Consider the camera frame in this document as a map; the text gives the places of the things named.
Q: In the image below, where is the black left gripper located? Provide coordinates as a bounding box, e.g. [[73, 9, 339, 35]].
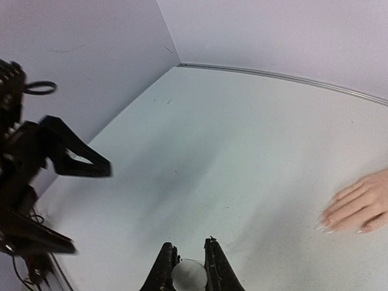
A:
[[1, 115, 112, 255]]

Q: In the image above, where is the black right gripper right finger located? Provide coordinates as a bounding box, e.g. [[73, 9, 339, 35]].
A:
[[204, 237, 245, 291]]

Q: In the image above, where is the black left camera cable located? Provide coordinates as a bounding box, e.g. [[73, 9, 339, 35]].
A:
[[22, 80, 58, 95]]

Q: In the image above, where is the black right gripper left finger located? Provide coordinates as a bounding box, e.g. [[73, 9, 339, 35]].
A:
[[140, 242, 178, 291]]

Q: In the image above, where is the white nail polish cap brush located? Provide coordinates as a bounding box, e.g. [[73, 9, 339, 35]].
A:
[[172, 259, 208, 291]]

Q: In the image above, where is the mannequin hand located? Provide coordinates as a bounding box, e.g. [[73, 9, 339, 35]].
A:
[[316, 169, 387, 234]]

